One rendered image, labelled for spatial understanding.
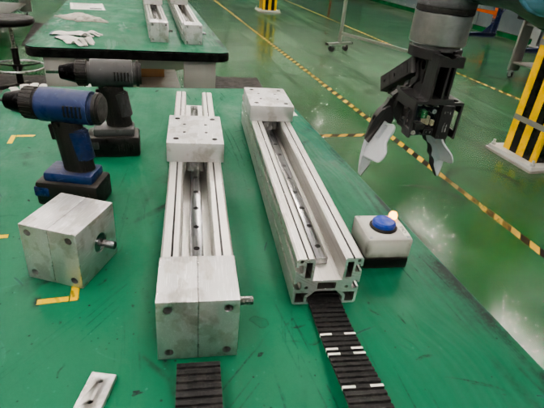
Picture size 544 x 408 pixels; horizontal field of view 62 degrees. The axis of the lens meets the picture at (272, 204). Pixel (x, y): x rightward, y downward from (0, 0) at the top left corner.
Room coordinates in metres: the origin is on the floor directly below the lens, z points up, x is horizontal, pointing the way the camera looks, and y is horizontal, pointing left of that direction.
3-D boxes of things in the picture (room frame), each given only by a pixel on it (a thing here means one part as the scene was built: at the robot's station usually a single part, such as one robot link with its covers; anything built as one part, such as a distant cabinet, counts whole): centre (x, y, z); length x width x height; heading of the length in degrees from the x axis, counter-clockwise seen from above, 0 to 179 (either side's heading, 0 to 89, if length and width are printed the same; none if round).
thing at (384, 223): (0.67, -0.20, 0.84); 0.04 x 0.04 x 0.02
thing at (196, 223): (0.88, 0.17, 0.82); 0.80 x 0.10 x 0.09; 12
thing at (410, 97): (0.64, -0.20, 1.09); 0.09 x 0.08 x 0.12; 12
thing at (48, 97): (0.76, 0.41, 0.89); 0.20 x 0.08 x 0.22; 90
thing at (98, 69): (0.99, 0.42, 0.89); 0.20 x 0.08 x 0.22; 107
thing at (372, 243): (0.67, -0.19, 0.81); 0.10 x 0.08 x 0.06; 102
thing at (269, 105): (1.16, 0.04, 0.87); 0.16 x 0.11 x 0.07; 12
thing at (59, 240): (0.56, 0.29, 0.83); 0.11 x 0.10 x 0.10; 80
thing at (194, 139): (0.88, 0.17, 0.87); 0.16 x 0.11 x 0.07; 12
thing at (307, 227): (0.92, -0.01, 0.82); 0.80 x 0.10 x 0.09; 12
